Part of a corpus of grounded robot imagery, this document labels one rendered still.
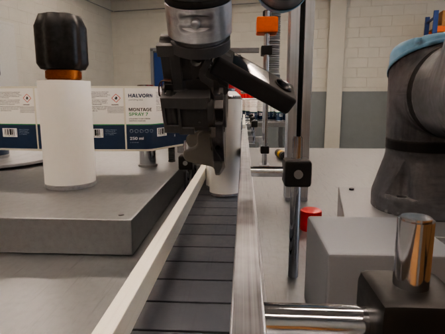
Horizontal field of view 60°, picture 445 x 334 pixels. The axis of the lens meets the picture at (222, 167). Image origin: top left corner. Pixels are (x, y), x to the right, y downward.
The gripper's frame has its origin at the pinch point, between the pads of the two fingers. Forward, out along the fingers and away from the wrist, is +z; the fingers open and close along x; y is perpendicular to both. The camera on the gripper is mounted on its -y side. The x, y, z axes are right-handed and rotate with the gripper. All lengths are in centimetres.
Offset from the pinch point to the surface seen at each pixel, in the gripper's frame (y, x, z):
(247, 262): -3.3, 34.2, -22.9
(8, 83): 327, -435, 213
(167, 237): 3.6, 22.8, -10.8
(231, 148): -1.3, -3.6, -0.7
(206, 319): -0.6, 30.7, -11.4
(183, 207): 3.6, 14.5, -6.1
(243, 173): -3.1, 15.4, -12.1
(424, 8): -337, -715, 208
